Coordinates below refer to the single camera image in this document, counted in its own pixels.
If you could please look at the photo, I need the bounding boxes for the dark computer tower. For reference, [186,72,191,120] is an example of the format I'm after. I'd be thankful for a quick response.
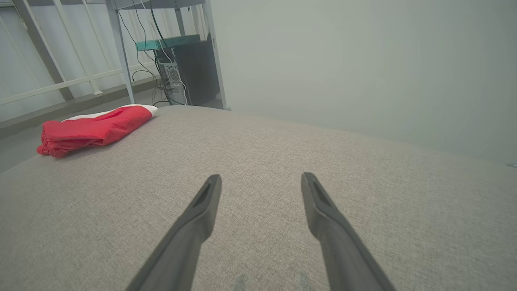
[153,34,222,108]

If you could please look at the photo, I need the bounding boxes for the red trousers with white stripe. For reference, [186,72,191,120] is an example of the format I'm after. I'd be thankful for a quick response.
[36,104,159,159]

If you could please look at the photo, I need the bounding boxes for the thin black cable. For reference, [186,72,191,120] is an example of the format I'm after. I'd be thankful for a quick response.
[117,8,163,106]

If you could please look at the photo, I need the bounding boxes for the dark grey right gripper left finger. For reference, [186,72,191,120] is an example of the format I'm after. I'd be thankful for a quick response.
[126,174,223,291]

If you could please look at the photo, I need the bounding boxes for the grey metal table frame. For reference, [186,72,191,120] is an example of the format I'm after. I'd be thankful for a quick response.
[105,0,209,105]

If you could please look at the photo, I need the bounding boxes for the white metal railing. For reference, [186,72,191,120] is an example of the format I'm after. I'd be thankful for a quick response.
[0,0,162,107]

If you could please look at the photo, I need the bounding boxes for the grey fabric sofa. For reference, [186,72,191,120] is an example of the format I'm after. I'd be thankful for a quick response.
[0,105,517,291]

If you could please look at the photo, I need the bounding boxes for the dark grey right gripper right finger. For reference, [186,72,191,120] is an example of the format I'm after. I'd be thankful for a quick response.
[301,172,397,291]

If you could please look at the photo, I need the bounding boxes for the white cable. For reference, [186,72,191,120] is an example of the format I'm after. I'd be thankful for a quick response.
[139,0,189,106]

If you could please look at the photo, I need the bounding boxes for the flat teal box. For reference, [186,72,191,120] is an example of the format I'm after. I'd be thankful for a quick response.
[135,34,202,52]

